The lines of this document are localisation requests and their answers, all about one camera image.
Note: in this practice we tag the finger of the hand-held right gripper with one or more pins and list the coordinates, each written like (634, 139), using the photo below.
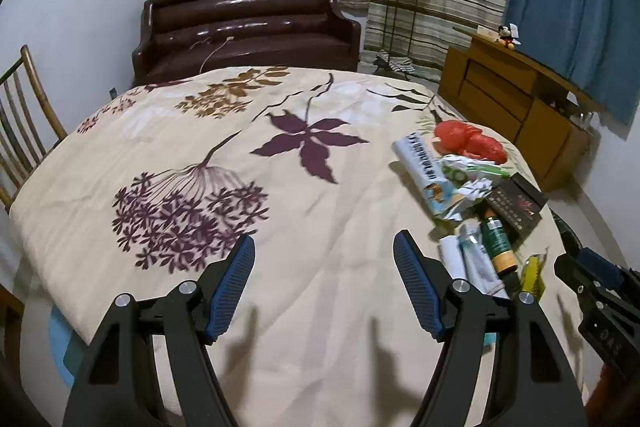
(597, 267)

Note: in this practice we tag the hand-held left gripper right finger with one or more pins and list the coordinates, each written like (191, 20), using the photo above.
(415, 282)

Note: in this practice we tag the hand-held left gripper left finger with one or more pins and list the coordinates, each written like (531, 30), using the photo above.
(235, 282)

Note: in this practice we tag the small white tube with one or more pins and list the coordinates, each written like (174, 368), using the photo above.
(452, 257)

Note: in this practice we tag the yellow wrapper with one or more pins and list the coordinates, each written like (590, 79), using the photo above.
(532, 274)

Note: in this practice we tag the grey white tube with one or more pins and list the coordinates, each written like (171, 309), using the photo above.
(480, 262)

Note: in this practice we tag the green tube orange end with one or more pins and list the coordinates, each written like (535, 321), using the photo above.
(497, 242)

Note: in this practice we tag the dark cigarette box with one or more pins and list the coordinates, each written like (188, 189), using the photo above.
(515, 207)

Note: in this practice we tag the white paper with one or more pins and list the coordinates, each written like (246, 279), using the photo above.
(472, 192)

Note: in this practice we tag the beige floral printed blanket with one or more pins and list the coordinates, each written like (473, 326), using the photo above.
(350, 207)

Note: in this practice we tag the long white blue box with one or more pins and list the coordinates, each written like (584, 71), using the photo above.
(425, 172)

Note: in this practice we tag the green white wrapper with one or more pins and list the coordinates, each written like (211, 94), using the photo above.
(465, 167)

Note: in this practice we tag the red plastic bag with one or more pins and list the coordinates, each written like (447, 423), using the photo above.
(470, 139)

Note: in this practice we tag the light blue cloth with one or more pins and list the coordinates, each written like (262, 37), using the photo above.
(60, 342)

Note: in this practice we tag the wooden cabinet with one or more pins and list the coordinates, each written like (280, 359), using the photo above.
(500, 92)

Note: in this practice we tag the striped cloth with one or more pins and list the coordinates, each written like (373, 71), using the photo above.
(397, 64)

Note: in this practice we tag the mouse plush toy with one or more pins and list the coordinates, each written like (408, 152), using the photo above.
(507, 38)

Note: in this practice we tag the dark brown leather sofa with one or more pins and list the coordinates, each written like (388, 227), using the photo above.
(250, 32)

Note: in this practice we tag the flat beige box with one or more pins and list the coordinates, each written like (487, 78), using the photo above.
(487, 34)

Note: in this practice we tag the bamboo chair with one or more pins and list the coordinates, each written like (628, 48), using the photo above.
(35, 82)

